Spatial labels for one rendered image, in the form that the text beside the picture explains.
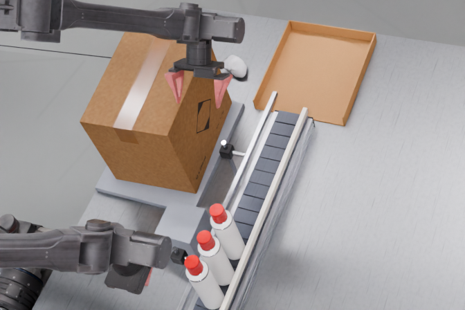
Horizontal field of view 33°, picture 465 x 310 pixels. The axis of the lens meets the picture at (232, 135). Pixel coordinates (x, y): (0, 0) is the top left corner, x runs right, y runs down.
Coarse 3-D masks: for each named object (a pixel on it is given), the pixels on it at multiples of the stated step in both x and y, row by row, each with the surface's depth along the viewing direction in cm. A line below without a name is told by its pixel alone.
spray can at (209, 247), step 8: (200, 232) 170; (208, 232) 170; (200, 240) 169; (208, 240) 169; (216, 240) 173; (200, 248) 172; (208, 248) 170; (216, 248) 172; (208, 256) 171; (216, 256) 172; (224, 256) 176; (208, 264) 175; (216, 264) 175; (224, 264) 177; (216, 272) 178; (224, 272) 179; (232, 272) 183; (216, 280) 182; (224, 280) 182
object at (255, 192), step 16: (288, 112) 209; (272, 128) 207; (288, 128) 206; (272, 144) 204; (272, 160) 201; (256, 176) 200; (272, 176) 199; (256, 192) 197; (240, 208) 195; (256, 208) 194; (240, 224) 193; (256, 240) 189; (224, 288) 184
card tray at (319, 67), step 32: (288, 32) 230; (320, 32) 228; (352, 32) 222; (288, 64) 224; (320, 64) 222; (352, 64) 219; (256, 96) 216; (288, 96) 218; (320, 96) 215; (352, 96) 210
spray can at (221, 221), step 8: (216, 208) 173; (216, 216) 172; (224, 216) 173; (216, 224) 175; (224, 224) 174; (232, 224) 176; (216, 232) 177; (224, 232) 176; (232, 232) 178; (224, 240) 179; (232, 240) 180; (240, 240) 183; (224, 248) 183; (232, 248) 182; (240, 248) 184; (232, 256) 185; (240, 256) 186
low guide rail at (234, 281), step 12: (300, 120) 202; (288, 144) 199; (288, 156) 197; (276, 180) 194; (264, 204) 190; (264, 216) 190; (252, 240) 186; (240, 264) 183; (240, 276) 182; (228, 288) 180; (228, 300) 178
